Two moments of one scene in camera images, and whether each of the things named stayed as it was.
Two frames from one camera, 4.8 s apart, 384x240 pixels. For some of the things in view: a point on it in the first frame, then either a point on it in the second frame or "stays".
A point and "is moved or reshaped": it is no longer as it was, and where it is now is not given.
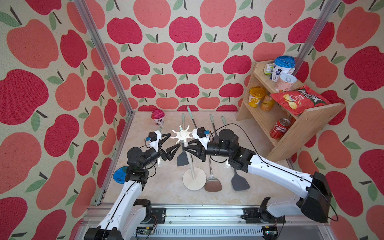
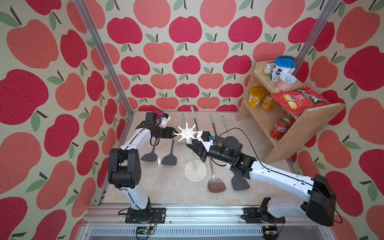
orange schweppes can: x=267 y=103 stays
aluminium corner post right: x=328 y=8 stays
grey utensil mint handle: x=216 y=138 stays
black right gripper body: x=202 y=152 stays
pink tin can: x=285 y=83 stays
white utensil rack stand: x=194 y=178 is moved or reshaped
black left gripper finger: x=171 y=151 to x=169 y=135
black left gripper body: x=152 y=156 to x=160 y=132
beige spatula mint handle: x=224 y=122 stays
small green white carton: x=268 y=68 stays
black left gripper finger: x=161 y=142 to x=169 y=130
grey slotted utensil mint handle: x=238 y=182 stays
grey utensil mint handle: x=182 y=159 is moved or reshaped
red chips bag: x=297 y=101 stays
